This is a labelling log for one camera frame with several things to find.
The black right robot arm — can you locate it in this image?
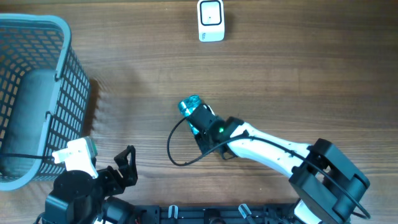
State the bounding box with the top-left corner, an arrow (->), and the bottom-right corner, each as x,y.
178,101 -> 371,223

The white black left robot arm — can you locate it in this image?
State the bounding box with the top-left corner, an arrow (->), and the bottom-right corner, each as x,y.
35,146 -> 138,224

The grey plastic mesh basket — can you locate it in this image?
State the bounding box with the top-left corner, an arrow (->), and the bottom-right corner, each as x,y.
1,14 -> 91,191

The black right camera cable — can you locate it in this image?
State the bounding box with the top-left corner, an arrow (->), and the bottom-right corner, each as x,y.
167,116 -> 371,220

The teal mouthwash bottle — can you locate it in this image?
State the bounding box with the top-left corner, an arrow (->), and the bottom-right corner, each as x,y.
178,95 -> 202,118

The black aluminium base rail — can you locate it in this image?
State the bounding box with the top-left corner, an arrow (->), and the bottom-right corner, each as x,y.
73,203 -> 351,224

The white barcode scanner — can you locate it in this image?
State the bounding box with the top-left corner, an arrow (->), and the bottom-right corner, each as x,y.
197,0 -> 225,42

